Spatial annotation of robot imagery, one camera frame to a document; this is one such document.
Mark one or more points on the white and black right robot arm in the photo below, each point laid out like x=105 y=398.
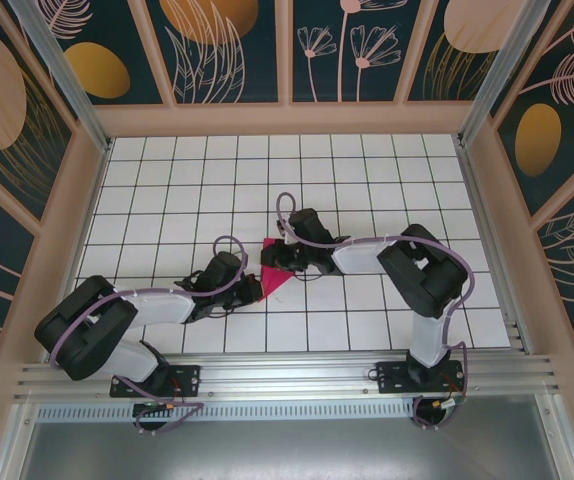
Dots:
x=427 y=280

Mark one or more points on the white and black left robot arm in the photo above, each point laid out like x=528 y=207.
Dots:
x=97 y=340

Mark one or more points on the grey metal sheet panel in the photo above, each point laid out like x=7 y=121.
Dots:
x=287 y=450

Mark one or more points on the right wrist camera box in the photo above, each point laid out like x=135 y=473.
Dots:
x=287 y=234

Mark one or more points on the aluminium mounting rail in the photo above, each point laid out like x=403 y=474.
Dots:
x=287 y=375

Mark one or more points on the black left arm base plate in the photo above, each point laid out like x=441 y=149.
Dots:
x=182 y=375

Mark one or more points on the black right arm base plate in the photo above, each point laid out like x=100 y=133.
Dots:
x=392 y=380

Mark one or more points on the aluminium frame post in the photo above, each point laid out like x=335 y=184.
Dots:
x=495 y=75
x=66 y=75

